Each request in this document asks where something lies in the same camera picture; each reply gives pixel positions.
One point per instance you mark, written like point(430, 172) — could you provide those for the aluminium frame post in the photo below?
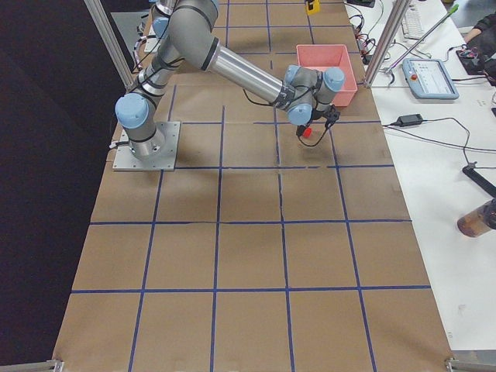
point(109, 38)
point(391, 27)

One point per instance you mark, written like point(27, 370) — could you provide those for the teach pendant tablet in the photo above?
point(429, 79)

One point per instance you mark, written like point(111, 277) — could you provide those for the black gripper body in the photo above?
point(318, 115)

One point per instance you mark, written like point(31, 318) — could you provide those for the white keyboard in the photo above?
point(411, 25)

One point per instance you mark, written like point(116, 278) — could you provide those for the red toy block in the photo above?
point(307, 132)

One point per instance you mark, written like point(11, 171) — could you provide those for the yellow toy block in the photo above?
point(312, 7)

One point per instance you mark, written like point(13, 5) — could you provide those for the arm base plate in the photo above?
point(158, 153)

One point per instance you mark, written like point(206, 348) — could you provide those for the black power adapter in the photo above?
point(410, 120)

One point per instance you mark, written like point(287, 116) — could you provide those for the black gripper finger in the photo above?
point(301, 130)

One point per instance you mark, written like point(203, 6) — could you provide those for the pink plastic box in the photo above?
point(323, 56)

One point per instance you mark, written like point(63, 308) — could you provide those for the brown bottle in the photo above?
point(479, 221)

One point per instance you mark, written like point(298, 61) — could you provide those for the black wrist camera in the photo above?
point(331, 115)

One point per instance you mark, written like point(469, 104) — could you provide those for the aluminium frame post left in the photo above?
point(109, 38)

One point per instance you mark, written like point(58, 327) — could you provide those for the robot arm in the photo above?
point(304, 94)

